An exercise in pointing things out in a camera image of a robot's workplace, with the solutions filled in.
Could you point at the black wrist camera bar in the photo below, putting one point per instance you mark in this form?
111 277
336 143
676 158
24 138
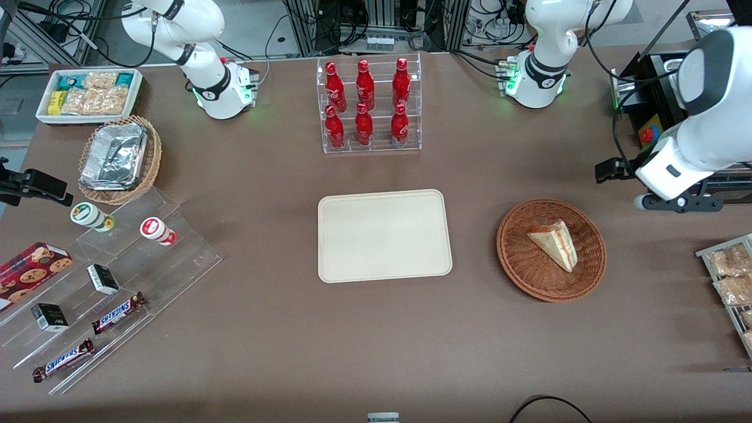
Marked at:
681 203

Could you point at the small clear nut snack bag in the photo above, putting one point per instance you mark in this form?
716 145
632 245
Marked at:
101 80

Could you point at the glass steel appliance lid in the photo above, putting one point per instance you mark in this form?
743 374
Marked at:
708 23

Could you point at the black food warmer appliance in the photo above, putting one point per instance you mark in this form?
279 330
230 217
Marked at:
661 106

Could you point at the black clamp mount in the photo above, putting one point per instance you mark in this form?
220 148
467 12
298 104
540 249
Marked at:
47 187

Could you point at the yellow snack packet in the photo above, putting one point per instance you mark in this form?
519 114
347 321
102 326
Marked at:
54 103

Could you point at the red cookie box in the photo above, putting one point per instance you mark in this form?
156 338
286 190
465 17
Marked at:
32 273

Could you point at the light wicker basket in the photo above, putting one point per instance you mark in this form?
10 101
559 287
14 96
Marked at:
154 164

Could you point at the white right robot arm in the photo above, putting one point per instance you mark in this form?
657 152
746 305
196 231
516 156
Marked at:
214 88

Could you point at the teal snack packet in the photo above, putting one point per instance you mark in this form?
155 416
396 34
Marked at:
124 79
69 82

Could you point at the white rectangular snack bin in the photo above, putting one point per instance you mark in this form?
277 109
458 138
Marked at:
82 120

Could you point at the red lid yoghurt cup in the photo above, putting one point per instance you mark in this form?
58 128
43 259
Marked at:
155 229

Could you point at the triangular sandwich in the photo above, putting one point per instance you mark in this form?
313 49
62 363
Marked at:
555 244

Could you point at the large clear nut snack bag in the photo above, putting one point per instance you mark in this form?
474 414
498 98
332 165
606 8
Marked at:
97 102

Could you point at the silver foil tray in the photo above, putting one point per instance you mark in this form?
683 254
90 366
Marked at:
114 155

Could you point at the clear acrylic stepped display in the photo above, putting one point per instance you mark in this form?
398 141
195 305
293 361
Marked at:
188 258

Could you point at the small grey device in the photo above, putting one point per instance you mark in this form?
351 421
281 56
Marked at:
383 418

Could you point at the clear acrylic bottle rack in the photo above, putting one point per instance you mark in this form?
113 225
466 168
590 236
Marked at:
382 147

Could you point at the aluminium equipment rack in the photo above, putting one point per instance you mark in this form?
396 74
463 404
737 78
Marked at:
305 29

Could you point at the aluminium frame structure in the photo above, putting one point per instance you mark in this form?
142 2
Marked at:
35 32

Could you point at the snickers chocolate bar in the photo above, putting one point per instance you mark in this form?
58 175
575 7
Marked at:
63 361
117 313

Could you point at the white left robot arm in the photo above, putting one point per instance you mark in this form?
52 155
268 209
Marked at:
540 82

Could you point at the brown round wicker basket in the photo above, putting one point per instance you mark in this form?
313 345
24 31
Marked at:
529 270

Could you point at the beige plastic tray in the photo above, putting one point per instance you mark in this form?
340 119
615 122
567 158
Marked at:
382 235

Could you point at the white power strip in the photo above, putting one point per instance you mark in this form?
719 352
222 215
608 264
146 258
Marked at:
380 43

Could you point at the clear bagged pastry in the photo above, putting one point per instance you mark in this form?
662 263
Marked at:
748 318
749 340
734 290
727 262

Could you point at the red cola bottle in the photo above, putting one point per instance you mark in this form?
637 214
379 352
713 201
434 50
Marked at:
335 130
363 128
335 88
399 127
365 85
401 82

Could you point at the green lid yoghurt cup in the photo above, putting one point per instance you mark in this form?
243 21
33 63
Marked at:
88 215

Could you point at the small black carton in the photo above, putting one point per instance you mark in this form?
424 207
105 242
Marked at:
49 318
103 279

